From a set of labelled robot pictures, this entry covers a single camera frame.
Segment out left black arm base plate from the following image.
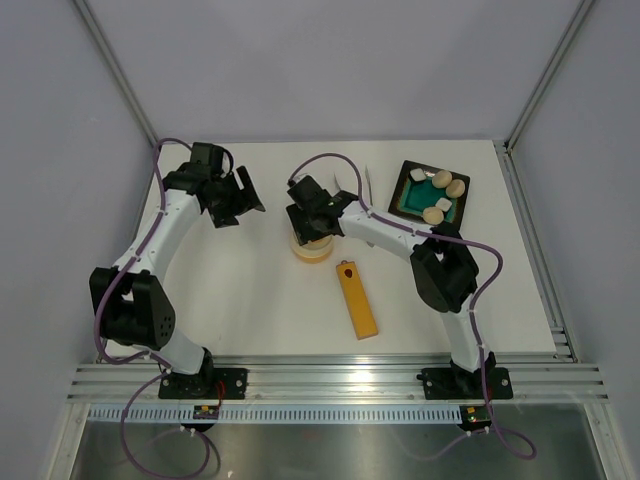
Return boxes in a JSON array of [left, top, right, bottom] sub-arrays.
[[158, 368, 248, 400]]

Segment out cream round bowl lid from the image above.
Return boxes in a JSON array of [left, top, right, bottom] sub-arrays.
[[290, 233, 334, 257]]

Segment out aluminium frame post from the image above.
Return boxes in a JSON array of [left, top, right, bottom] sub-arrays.
[[70, 0, 159, 146], [503, 0, 599, 155]]

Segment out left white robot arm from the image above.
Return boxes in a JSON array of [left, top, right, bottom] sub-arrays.
[[89, 142, 265, 398]]

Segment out right aluminium side rail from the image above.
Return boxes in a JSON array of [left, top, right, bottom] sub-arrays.
[[493, 140, 582, 363]]

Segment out left aluminium frame post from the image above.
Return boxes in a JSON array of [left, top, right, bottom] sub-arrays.
[[70, 0, 159, 146]]

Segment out right aluminium frame post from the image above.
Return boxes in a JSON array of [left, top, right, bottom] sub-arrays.
[[503, 0, 599, 155]]

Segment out yellow rectangular cutlery case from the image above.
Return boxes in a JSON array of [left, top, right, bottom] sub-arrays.
[[336, 260, 379, 340]]

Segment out white slotted cable duct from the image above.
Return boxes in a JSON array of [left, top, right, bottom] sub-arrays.
[[88, 404, 462, 425]]

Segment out round cream food slice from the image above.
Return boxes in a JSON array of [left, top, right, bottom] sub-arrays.
[[445, 179, 466, 199], [431, 170, 453, 189], [422, 207, 445, 225]]

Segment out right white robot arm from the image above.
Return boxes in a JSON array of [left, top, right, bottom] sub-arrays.
[[286, 175, 495, 396]]

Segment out metal serving tongs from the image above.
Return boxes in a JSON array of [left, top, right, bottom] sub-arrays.
[[362, 166, 377, 248]]

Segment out black food tray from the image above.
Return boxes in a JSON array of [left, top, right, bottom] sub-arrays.
[[388, 160, 471, 228]]

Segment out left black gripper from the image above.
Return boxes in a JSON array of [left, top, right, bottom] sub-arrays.
[[207, 166, 263, 228]]

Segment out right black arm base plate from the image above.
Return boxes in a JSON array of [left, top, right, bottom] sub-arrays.
[[416, 366, 514, 400]]

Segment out round yellow lunch bowl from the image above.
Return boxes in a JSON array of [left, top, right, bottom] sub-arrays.
[[290, 234, 334, 264]]

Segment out aluminium front rail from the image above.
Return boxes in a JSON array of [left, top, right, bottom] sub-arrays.
[[66, 355, 609, 404]]

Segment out white square rice piece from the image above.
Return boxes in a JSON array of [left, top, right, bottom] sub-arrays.
[[410, 168, 426, 182], [436, 198, 452, 212]]

